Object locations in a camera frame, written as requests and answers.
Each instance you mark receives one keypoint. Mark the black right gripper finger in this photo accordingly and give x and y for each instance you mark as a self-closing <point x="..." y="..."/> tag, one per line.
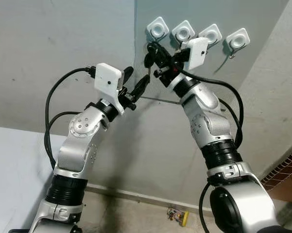
<point x="163" y="61"/>
<point x="160" y="49"/>

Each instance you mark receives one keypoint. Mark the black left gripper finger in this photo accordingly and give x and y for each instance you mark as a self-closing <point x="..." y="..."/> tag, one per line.
<point x="128" y="76"/>
<point x="140" y="88"/>

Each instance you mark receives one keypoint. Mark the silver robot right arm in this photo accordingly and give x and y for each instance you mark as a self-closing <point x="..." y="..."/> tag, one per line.
<point x="211" y="126"/>

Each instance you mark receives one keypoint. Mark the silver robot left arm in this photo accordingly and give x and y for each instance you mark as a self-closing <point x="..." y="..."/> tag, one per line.
<point x="80" y="145"/>

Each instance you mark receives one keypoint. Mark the yellow base bead maze toy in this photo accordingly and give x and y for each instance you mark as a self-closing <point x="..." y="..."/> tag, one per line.
<point x="183" y="218"/>

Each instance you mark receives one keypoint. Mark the white square wall hook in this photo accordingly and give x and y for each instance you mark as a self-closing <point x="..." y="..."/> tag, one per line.
<point x="238" y="39"/>
<point x="183" y="32"/>
<point x="211" y="35"/>
<point x="158" y="29"/>

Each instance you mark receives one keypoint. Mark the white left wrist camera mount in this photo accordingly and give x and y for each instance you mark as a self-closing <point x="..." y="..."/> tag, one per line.
<point x="108" y="80"/>

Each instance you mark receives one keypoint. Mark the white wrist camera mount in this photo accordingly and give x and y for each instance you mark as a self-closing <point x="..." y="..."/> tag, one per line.
<point x="196" y="52"/>
<point x="108" y="80"/>

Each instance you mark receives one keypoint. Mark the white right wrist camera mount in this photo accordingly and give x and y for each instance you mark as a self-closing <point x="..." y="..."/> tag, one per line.
<point x="196" y="52"/>

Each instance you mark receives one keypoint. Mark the grey wall skirting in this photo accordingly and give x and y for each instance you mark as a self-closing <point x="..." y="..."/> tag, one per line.
<point x="146" y="196"/>

